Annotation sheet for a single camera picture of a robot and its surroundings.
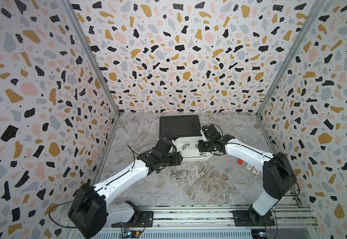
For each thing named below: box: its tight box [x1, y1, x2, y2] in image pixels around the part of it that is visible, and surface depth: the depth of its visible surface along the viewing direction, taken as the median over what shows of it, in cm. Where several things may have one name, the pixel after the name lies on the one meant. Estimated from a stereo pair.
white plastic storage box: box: [172, 135, 213, 162], surface depth 102 cm
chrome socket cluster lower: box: [175, 169, 181, 182], surface depth 91 cm
